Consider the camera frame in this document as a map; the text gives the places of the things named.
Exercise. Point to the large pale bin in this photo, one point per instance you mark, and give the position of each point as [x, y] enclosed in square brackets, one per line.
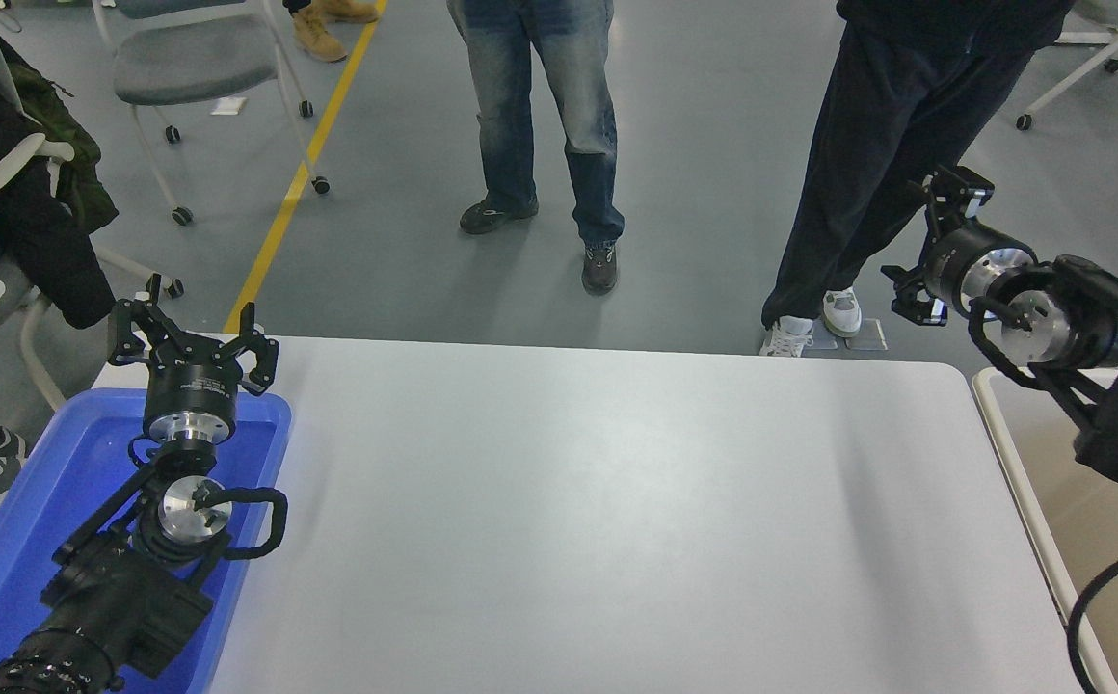
[1060, 501]

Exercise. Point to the white wheeled chair frame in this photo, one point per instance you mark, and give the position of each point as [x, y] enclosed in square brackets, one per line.
[1089, 63]

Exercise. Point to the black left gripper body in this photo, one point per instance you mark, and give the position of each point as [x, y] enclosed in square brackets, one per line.
[191, 381]

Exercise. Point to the dark green garment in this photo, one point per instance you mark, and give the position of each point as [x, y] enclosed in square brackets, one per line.
[87, 164]

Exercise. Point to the blue plastic tray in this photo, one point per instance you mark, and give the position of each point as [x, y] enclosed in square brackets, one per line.
[48, 482]

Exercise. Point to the grey wheeled chair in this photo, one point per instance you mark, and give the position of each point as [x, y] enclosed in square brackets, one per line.
[193, 60]

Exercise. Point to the black jacket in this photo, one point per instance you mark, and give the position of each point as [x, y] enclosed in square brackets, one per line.
[53, 241]

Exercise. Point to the white frame chair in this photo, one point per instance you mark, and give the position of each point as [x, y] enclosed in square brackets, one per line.
[34, 337]

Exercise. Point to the white paper scrap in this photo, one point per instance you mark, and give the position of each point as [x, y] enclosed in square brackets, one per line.
[227, 106]

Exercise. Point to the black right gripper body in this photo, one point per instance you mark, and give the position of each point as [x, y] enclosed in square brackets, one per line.
[954, 265]

